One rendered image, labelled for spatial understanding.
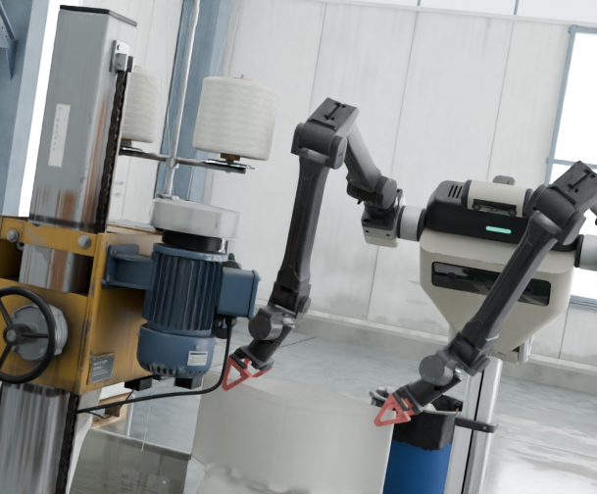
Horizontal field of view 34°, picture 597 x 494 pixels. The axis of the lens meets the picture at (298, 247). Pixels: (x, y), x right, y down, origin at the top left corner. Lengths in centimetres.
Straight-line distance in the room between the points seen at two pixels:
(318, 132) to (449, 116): 831
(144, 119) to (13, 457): 75
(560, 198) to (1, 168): 655
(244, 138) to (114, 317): 44
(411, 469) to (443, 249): 204
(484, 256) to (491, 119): 783
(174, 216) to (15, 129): 615
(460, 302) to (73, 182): 109
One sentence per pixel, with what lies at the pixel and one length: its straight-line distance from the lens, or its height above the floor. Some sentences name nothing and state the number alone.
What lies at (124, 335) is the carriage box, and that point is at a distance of 206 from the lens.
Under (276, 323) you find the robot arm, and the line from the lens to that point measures 217.
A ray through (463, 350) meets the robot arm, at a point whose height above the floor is 120.
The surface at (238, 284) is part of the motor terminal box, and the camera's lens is 192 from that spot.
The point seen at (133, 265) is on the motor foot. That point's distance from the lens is 195.
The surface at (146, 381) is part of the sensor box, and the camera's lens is 220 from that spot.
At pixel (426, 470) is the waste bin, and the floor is 38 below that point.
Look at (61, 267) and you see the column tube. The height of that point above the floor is 126.
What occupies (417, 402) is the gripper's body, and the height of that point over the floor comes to 107.
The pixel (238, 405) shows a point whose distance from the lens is 225.
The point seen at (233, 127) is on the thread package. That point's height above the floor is 158.
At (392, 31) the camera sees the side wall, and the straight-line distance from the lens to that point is 1061.
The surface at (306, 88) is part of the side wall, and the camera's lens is 1076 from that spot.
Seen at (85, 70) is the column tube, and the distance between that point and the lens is 195.
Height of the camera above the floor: 147
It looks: 3 degrees down
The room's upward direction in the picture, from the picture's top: 9 degrees clockwise
